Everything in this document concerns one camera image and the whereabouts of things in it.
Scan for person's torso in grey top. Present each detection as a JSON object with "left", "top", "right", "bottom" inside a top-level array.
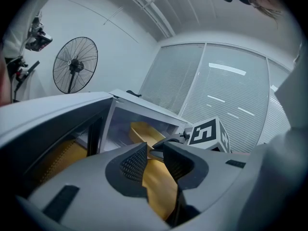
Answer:
[{"left": 240, "top": 54, "right": 308, "bottom": 231}]

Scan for window blinds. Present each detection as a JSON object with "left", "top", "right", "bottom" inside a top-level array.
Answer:
[{"left": 138, "top": 42, "right": 296, "bottom": 151}]

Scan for white microwave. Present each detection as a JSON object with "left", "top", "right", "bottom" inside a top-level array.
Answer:
[{"left": 0, "top": 89, "right": 191, "bottom": 202}]

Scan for round wooden table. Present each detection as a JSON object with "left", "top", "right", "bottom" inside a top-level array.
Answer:
[{"left": 141, "top": 157, "right": 180, "bottom": 222}]

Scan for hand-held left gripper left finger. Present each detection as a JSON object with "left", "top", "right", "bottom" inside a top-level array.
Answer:
[{"left": 14, "top": 142, "right": 178, "bottom": 231}]

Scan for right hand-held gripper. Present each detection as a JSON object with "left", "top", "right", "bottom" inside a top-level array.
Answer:
[{"left": 153, "top": 116, "right": 231, "bottom": 154}]

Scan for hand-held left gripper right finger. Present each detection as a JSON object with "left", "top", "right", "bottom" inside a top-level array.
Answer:
[{"left": 163, "top": 141, "right": 251, "bottom": 229}]

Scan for black standing fan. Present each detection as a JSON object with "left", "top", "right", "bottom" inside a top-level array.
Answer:
[{"left": 52, "top": 36, "right": 99, "bottom": 95}]

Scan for yellow plastic bin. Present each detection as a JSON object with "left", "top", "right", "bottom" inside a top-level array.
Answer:
[{"left": 128, "top": 121, "right": 167, "bottom": 151}]

